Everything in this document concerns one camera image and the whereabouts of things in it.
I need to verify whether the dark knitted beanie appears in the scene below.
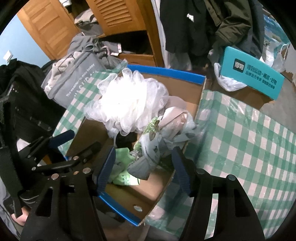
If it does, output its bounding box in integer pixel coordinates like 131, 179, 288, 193
115, 132, 137, 150

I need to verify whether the light green cloth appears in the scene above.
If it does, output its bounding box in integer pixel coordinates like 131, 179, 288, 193
108, 148, 140, 186

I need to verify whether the small grey cloth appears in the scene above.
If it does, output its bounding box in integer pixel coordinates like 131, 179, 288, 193
127, 156, 160, 180

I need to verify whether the white mesh bath pouf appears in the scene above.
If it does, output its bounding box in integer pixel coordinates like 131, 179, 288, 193
84, 68, 169, 138

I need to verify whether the green glitter fabric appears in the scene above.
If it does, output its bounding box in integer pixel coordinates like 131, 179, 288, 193
133, 117, 159, 154

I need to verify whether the grey towel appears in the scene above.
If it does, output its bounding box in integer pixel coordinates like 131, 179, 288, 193
165, 96, 187, 109

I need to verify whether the person's left hand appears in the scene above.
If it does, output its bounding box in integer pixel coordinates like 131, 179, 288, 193
11, 207, 30, 226

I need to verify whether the green checkered tablecloth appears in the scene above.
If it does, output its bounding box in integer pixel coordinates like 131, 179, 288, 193
52, 67, 296, 240

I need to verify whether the blue-rimmed cardboard box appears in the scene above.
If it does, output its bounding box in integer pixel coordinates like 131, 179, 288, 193
64, 64, 207, 227

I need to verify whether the grey laundry bag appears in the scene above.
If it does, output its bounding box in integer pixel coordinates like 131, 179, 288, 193
41, 34, 123, 110

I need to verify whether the brown cardboard box on floor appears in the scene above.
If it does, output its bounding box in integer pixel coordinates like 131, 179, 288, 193
205, 79, 273, 110

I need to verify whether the white plastic bag under box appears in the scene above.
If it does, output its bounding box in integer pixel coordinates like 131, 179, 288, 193
214, 63, 247, 92

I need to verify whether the teal shoe box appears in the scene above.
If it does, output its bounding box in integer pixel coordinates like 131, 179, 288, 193
221, 47, 285, 100

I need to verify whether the wooden louvered wardrobe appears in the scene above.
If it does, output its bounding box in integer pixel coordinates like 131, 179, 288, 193
17, 0, 164, 67

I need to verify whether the black hanging coat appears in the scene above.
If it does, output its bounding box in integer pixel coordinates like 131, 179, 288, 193
160, 0, 212, 56

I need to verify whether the blue white plastic bag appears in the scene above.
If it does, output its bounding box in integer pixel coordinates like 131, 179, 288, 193
261, 15, 290, 73

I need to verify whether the olive green hanging jacket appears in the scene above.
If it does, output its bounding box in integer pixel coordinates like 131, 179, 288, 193
204, 1, 252, 53

